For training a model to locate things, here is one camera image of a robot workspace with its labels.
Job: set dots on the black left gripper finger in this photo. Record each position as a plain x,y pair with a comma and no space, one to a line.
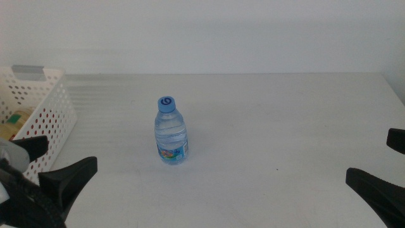
66,180
36,145

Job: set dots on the white perforated plastic basket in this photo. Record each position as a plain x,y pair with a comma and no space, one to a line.
60,82

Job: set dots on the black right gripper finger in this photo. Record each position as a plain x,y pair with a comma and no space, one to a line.
383,199
397,139

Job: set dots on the red soda can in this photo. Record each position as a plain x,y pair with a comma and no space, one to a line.
13,137

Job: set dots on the yellow juice bottle white cap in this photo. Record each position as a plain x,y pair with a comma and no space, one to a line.
19,115

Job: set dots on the clear water bottle blue cap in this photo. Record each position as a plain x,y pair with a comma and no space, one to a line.
171,133

